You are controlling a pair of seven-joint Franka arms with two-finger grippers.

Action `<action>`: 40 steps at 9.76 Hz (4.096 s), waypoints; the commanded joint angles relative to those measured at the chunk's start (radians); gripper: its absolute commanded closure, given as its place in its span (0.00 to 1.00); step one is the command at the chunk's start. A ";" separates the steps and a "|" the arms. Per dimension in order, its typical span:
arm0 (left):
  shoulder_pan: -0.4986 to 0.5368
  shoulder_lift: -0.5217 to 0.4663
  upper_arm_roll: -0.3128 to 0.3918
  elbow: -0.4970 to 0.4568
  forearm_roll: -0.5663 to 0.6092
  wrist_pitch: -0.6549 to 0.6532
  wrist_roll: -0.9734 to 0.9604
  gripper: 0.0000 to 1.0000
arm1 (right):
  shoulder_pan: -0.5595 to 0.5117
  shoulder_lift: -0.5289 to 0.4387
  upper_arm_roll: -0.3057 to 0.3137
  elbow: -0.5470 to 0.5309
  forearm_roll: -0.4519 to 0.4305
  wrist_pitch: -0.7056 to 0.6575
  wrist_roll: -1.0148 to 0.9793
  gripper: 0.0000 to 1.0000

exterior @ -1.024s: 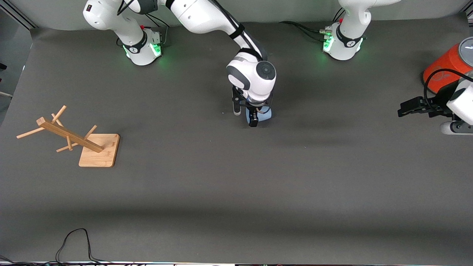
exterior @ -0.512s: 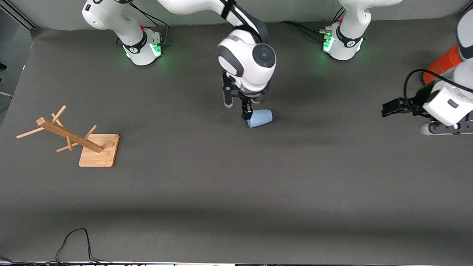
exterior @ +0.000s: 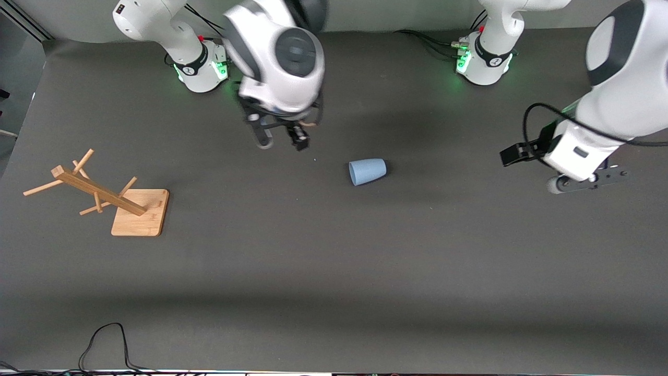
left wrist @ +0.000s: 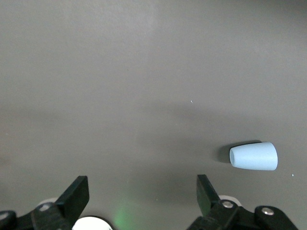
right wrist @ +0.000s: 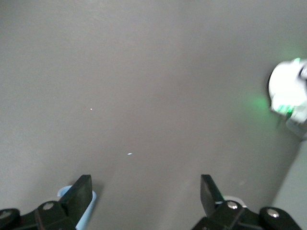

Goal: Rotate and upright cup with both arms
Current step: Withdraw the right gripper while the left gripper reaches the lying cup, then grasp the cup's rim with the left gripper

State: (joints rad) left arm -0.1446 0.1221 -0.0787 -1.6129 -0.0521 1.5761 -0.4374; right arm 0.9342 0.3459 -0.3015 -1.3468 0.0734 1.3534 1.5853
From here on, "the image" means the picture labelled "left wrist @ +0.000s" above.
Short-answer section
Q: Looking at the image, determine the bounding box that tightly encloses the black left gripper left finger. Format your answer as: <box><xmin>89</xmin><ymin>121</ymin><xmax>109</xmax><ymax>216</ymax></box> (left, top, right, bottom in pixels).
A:
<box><xmin>0</xmin><ymin>176</ymin><xmax>90</xmax><ymax>230</ymax></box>

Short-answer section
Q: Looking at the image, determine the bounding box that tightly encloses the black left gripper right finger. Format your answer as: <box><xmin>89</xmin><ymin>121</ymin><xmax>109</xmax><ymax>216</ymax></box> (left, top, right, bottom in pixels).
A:
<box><xmin>187</xmin><ymin>174</ymin><xmax>299</xmax><ymax>230</ymax></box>

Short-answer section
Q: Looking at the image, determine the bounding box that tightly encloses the light blue cup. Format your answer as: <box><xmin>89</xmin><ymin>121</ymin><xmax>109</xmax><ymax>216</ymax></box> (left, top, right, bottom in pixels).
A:
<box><xmin>229</xmin><ymin>142</ymin><xmax>278</xmax><ymax>172</ymax></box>

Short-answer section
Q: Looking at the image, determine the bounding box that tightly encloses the dark grey table mat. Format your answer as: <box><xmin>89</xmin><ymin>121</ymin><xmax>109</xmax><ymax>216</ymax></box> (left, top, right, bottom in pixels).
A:
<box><xmin>0</xmin><ymin>0</ymin><xmax>307</xmax><ymax>230</ymax></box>

